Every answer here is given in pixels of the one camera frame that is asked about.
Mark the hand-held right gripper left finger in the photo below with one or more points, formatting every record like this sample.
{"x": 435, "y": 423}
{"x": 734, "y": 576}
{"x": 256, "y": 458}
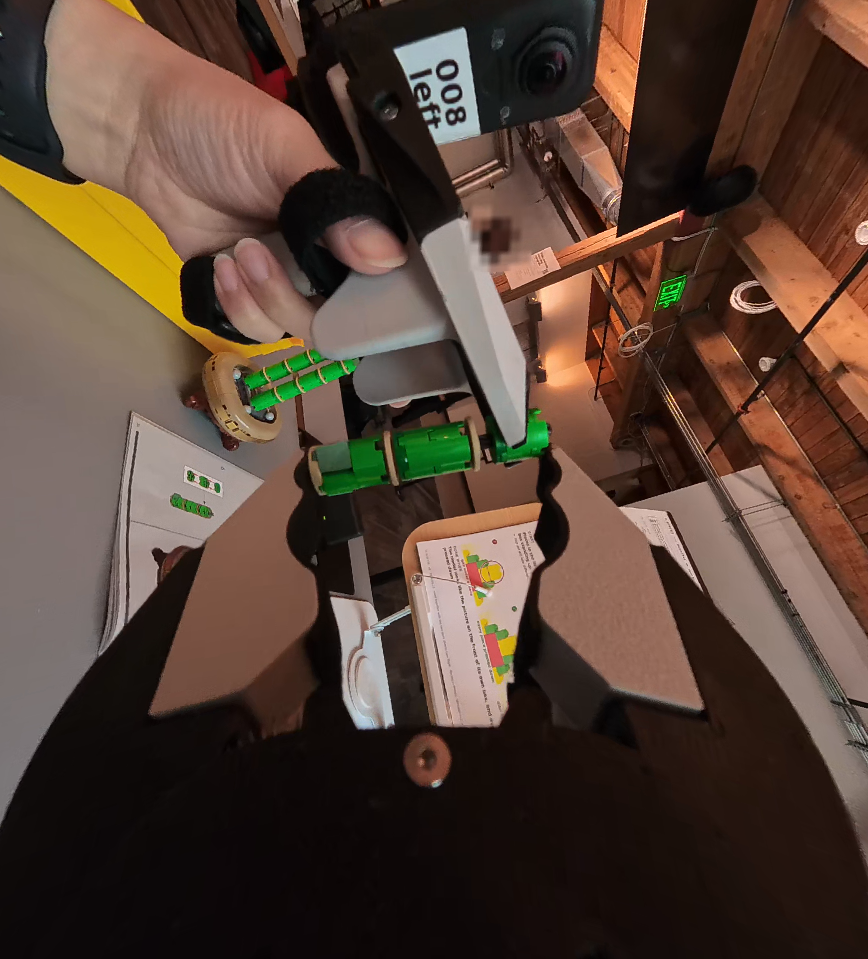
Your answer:
{"x": 239, "y": 614}

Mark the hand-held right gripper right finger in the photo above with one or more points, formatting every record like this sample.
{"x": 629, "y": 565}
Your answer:
{"x": 614, "y": 614}

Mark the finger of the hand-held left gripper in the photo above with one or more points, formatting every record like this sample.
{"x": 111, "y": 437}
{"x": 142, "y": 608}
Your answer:
{"x": 490, "y": 344}

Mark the green bamboo stalk brick piece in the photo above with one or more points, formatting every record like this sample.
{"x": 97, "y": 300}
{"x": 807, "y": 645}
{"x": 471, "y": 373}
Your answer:
{"x": 426, "y": 449}

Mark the bamboo brick model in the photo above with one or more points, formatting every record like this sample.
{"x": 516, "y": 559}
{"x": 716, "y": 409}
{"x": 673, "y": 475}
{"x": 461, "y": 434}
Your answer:
{"x": 243, "y": 404}

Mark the yellow plastic bin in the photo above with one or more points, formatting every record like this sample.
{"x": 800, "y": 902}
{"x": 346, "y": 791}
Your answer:
{"x": 104, "y": 217}

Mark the grey desk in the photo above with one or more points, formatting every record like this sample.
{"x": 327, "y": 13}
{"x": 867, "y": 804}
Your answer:
{"x": 44, "y": 487}

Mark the person's left hand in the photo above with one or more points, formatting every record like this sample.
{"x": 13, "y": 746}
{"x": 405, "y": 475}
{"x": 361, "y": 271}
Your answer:
{"x": 179, "y": 112}

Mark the open instruction booklet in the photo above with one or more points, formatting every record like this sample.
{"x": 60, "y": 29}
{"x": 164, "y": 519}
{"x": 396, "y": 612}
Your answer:
{"x": 172, "y": 539}

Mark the document stand with sheet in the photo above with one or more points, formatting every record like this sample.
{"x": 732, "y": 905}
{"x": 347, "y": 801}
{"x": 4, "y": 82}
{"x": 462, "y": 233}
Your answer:
{"x": 464, "y": 599}

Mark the green exit sign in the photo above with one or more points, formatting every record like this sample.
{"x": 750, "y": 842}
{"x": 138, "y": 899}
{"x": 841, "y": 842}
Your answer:
{"x": 671, "y": 294}

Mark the black hanging panel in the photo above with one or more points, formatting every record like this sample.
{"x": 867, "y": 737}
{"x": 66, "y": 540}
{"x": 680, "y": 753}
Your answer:
{"x": 674, "y": 112}

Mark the black wristband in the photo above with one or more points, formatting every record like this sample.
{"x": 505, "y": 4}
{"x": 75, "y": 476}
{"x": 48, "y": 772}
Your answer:
{"x": 7, "y": 90}

